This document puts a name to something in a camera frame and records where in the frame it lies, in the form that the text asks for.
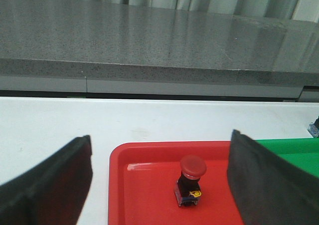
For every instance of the red plastic tray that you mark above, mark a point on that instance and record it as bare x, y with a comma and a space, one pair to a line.
142, 178

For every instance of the red mushroom push button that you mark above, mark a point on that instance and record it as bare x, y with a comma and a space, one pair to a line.
187, 189

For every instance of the grey granite counter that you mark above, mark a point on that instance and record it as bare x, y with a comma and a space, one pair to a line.
86, 47

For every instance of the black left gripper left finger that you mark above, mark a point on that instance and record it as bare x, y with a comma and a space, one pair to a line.
53, 192

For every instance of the green plastic tray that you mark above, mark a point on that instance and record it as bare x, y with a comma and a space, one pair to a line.
301, 152

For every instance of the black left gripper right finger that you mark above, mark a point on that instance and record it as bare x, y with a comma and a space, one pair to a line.
267, 189

